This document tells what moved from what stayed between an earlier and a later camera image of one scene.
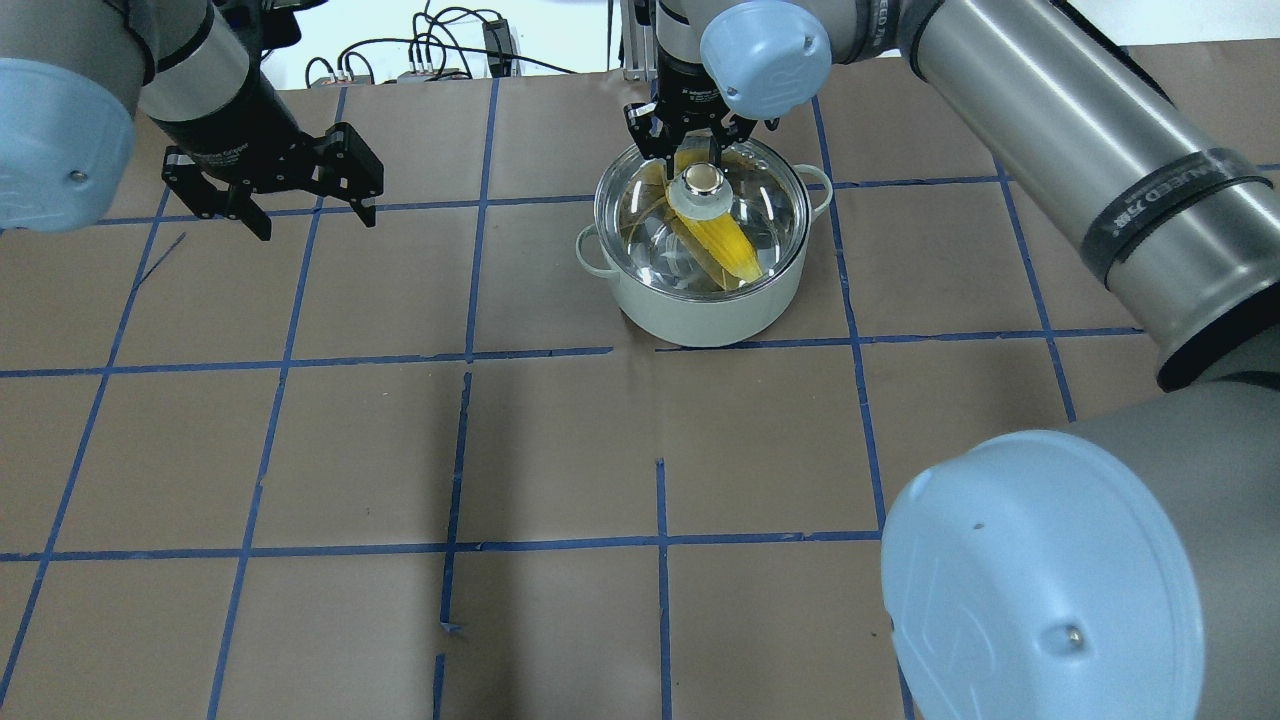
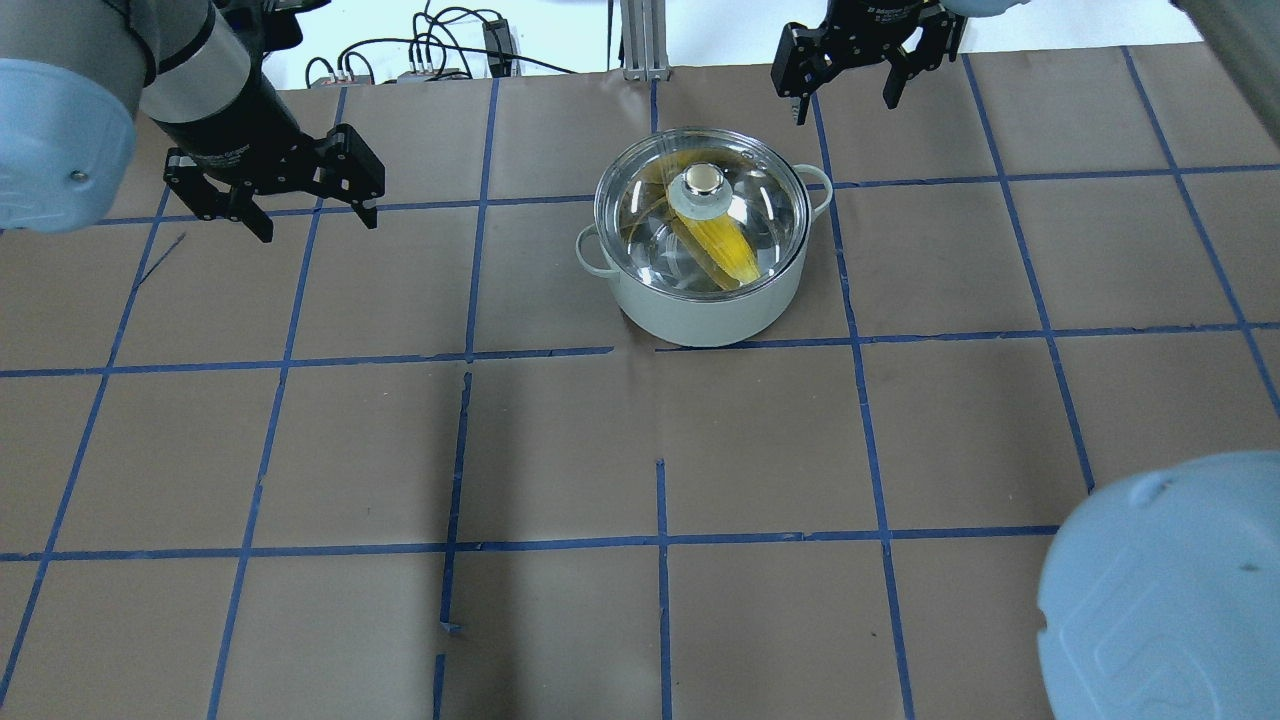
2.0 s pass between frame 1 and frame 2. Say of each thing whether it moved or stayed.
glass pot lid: stayed
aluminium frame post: stayed
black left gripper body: stayed
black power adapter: stayed
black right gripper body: moved
